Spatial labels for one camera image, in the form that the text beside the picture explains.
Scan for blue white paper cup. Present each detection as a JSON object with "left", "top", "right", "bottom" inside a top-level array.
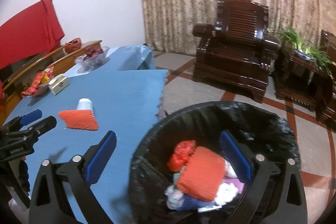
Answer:
[{"left": 76, "top": 98, "right": 95, "bottom": 117}]

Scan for pink face mask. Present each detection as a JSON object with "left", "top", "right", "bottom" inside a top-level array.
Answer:
[{"left": 223, "top": 159, "right": 245, "bottom": 194}]

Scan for white tissue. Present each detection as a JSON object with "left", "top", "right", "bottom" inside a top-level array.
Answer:
[
  {"left": 165, "top": 185, "right": 184, "bottom": 210},
  {"left": 214, "top": 183, "right": 238, "bottom": 206}
]

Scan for orange foam fruit net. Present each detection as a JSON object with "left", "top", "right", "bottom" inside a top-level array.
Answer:
[{"left": 176, "top": 146, "right": 226, "bottom": 202}]

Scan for blue disposable glove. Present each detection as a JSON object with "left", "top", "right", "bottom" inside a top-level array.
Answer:
[{"left": 177, "top": 194, "right": 215, "bottom": 211}]

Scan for red plastic bag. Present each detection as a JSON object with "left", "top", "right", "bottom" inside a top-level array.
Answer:
[{"left": 167, "top": 140, "right": 196, "bottom": 172}]

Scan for beige tissue box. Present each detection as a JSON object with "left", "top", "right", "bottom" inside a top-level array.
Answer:
[{"left": 49, "top": 74, "right": 70, "bottom": 95}]

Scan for wooden tv cabinet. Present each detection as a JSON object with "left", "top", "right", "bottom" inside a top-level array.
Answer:
[{"left": 1, "top": 40, "right": 102, "bottom": 124}]

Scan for red snack packets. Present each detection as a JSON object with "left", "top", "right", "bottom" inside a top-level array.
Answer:
[{"left": 21, "top": 65, "right": 54, "bottom": 98}]

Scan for glass fruit bowl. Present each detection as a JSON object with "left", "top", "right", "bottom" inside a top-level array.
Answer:
[{"left": 75, "top": 46, "right": 109, "bottom": 73}]

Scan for blue tablecloth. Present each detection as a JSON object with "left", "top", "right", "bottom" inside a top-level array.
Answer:
[{"left": 11, "top": 45, "right": 167, "bottom": 223}]

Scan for red decorative pumpkin ornament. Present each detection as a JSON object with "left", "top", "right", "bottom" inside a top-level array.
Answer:
[{"left": 64, "top": 38, "right": 82, "bottom": 54}]

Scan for red apples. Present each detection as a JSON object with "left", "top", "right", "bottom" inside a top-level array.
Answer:
[{"left": 83, "top": 46, "right": 104, "bottom": 61}]

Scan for red cloth cover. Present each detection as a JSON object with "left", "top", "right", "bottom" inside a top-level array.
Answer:
[{"left": 0, "top": 0, "right": 64, "bottom": 68}]

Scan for dark wooden side table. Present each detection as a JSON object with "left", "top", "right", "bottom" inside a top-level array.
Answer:
[{"left": 272, "top": 47, "right": 328, "bottom": 111}]

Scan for green potted plant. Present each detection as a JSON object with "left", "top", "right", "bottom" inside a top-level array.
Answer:
[{"left": 277, "top": 27, "right": 335, "bottom": 78}]

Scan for dark wooden armchair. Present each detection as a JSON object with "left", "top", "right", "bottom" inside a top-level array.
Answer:
[
  {"left": 315, "top": 30, "right": 336, "bottom": 131},
  {"left": 193, "top": 0, "right": 279, "bottom": 103}
]

